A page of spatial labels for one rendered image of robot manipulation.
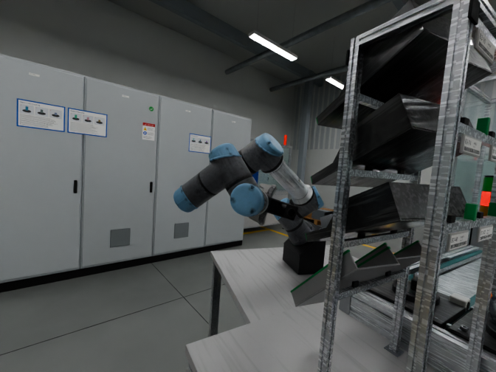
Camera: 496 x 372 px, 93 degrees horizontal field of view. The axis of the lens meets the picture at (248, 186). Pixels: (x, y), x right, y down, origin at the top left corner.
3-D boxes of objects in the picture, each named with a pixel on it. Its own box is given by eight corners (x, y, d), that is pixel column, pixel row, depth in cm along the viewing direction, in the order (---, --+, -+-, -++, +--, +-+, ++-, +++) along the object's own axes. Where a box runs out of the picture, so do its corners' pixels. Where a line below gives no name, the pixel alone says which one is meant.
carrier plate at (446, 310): (362, 291, 88) (363, 286, 88) (395, 279, 101) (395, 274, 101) (441, 331, 68) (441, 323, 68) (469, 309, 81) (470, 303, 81)
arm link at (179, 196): (224, 162, 108) (161, 189, 62) (243, 149, 104) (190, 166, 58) (238, 183, 109) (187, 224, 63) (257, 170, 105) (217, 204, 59)
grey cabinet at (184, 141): (140, 252, 357) (147, 101, 342) (189, 243, 409) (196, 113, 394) (152, 264, 317) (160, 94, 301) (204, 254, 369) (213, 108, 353)
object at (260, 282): (209, 255, 144) (210, 250, 144) (328, 248, 176) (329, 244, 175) (250, 332, 79) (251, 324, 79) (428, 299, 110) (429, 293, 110)
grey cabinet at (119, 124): (62, 264, 296) (66, 82, 281) (140, 252, 357) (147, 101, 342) (64, 282, 256) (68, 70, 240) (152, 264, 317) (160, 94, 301)
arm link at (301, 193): (297, 205, 133) (236, 145, 100) (321, 192, 127) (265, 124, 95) (304, 222, 124) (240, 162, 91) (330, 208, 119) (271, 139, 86)
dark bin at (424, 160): (346, 186, 72) (340, 164, 74) (376, 187, 77) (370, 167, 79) (446, 139, 47) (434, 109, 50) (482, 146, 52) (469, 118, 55)
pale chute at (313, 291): (295, 307, 68) (290, 291, 71) (331, 300, 73) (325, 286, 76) (357, 269, 48) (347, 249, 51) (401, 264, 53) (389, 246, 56)
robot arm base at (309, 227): (287, 241, 136) (277, 229, 134) (304, 223, 139) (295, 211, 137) (300, 249, 122) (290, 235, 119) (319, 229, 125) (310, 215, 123)
